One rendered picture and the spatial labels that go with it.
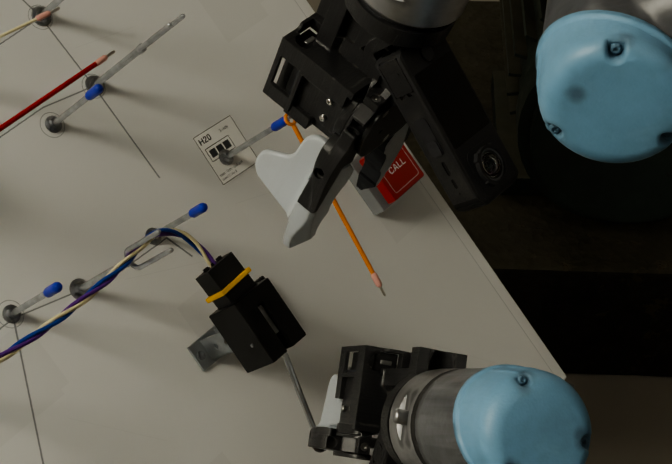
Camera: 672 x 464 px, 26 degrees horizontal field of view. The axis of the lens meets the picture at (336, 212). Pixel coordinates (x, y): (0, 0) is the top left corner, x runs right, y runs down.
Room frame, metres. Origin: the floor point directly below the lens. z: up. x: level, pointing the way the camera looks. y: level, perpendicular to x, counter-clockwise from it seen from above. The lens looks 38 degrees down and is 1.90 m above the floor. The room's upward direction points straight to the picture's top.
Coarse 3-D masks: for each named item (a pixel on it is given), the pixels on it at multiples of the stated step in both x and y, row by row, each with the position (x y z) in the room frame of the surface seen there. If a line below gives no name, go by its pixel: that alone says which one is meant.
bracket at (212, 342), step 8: (216, 328) 0.89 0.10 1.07; (208, 336) 0.89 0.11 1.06; (216, 336) 0.87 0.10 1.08; (192, 344) 0.87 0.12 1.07; (200, 344) 0.88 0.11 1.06; (208, 344) 0.87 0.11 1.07; (216, 344) 0.87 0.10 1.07; (224, 344) 0.86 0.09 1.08; (192, 352) 0.87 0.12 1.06; (200, 352) 0.87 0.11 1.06; (208, 352) 0.87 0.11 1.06; (216, 352) 0.87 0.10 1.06; (224, 352) 0.86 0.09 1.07; (200, 360) 0.87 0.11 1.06; (208, 360) 0.87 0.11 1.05; (216, 360) 0.87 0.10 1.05
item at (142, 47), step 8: (184, 16) 0.97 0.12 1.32; (168, 24) 0.96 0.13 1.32; (176, 24) 0.98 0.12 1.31; (160, 32) 0.96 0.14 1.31; (152, 40) 0.97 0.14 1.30; (136, 48) 0.99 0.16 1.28; (144, 48) 0.99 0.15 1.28; (128, 56) 1.00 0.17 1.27; (136, 56) 0.99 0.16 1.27; (120, 64) 1.00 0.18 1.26; (112, 72) 1.01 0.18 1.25; (88, 80) 1.03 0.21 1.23; (96, 80) 1.02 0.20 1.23; (104, 80) 1.02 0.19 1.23; (88, 88) 1.02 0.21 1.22; (104, 88) 1.03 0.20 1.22
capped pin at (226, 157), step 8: (280, 120) 0.99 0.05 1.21; (288, 120) 0.99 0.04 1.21; (272, 128) 1.00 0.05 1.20; (280, 128) 1.00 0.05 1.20; (256, 136) 1.01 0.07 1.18; (264, 136) 1.01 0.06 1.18; (248, 144) 1.02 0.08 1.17; (224, 152) 1.03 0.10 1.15; (232, 152) 1.03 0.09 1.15; (224, 160) 1.03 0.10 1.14; (232, 160) 1.03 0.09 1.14
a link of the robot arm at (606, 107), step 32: (576, 0) 0.62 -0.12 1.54; (608, 0) 0.61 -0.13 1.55; (640, 0) 0.60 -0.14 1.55; (544, 32) 0.62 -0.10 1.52; (576, 32) 0.59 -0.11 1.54; (608, 32) 0.58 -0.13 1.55; (640, 32) 0.58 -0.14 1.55; (544, 64) 0.59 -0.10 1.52; (576, 64) 0.57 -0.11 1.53; (608, 64) 0.57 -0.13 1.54; (640, 64) 0.57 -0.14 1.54; (544, 96) 0.58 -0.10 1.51; (576, 96) 0.57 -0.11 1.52; (608, 96) 0.57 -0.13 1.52; (640, 96) 0.57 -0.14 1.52; (576, 128) 0.57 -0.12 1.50; (608, 128) 0.57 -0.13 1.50; (640, 128) 0.57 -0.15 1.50; (608, 160) 0.57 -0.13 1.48
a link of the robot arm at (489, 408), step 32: (448, 384) 0.65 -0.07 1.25; (480, 384) 0.62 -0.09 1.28; (512, 384) 0.60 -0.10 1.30; (544, 384) 0.60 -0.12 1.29; (416, 416) 0.65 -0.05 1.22; (448, 416) 0.61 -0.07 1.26; (480, 416) 0.59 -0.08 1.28; (512, 416) 0.58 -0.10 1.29; (544, 416) 0.59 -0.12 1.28; (576, 416) 0.59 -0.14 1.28; (416, 448) 0.64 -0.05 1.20; (448, 448) 0.60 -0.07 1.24; (480, 448) 0.57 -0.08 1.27; (512, 448) 0.57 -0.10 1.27; (544, 448) 0.58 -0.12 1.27; (576, 448) 0.58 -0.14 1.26
